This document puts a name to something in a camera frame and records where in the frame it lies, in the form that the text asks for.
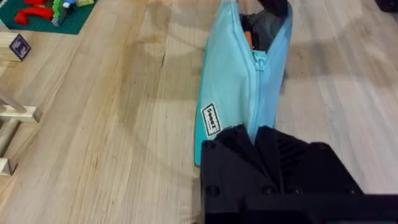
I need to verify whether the wooden block with purple label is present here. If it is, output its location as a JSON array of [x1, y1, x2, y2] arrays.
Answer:
[[0, 30, 32, 62]]

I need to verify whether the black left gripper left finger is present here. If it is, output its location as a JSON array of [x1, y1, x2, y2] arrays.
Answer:
[[200, 124, 275, 197]]

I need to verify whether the green board with toy blocks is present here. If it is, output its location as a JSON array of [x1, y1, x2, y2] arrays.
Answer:
[[0, 0, 98, 35]]

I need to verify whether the heap of plain wooden blocks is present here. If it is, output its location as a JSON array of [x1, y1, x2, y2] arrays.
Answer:
[[0, 92, 44, 177]]

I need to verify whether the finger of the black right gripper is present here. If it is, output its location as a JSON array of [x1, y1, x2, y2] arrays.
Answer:
[[257, 0, 290, 17]]

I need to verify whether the light blue zip bag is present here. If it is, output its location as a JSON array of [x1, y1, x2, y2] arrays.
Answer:
[[193, 0, 294, 167]]

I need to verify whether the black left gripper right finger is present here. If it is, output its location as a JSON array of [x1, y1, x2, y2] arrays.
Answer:
[[255, 125, 365, 196]]

